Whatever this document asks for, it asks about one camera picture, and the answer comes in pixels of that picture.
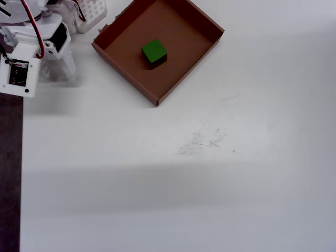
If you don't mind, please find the red white base cable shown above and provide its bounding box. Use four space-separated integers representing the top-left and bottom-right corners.
70 0 87 23

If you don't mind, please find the red black servo cable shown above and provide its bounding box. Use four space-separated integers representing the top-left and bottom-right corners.
20 0 46 59

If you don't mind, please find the green cube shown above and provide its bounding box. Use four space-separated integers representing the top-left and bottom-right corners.
141 38 169 71

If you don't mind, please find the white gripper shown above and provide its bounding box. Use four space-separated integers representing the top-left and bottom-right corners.
0 14 78 82

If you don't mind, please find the brown cardboard box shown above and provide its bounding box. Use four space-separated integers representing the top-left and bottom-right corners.
91 0 226 107

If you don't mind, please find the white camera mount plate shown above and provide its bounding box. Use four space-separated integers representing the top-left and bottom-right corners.
0 43 41 99

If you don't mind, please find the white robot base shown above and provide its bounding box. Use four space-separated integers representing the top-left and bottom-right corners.
68 0 109 35

